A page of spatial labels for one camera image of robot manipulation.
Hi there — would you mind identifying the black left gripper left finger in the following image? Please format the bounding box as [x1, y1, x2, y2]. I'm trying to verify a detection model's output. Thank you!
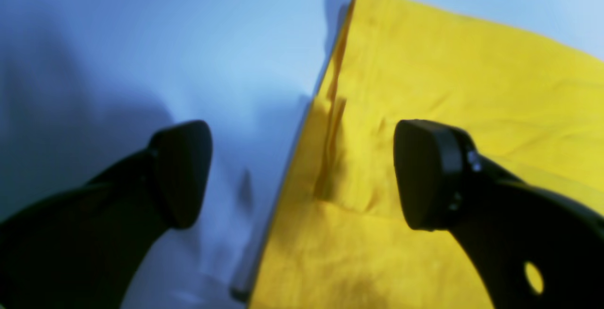
[0, 120, 213, 309]

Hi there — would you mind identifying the orange T-shirt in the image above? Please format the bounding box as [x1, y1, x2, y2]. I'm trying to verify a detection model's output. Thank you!
[249, 0, 604, 309]

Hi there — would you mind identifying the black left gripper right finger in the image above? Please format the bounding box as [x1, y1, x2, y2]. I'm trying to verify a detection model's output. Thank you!
[394, 119, 604, 309]

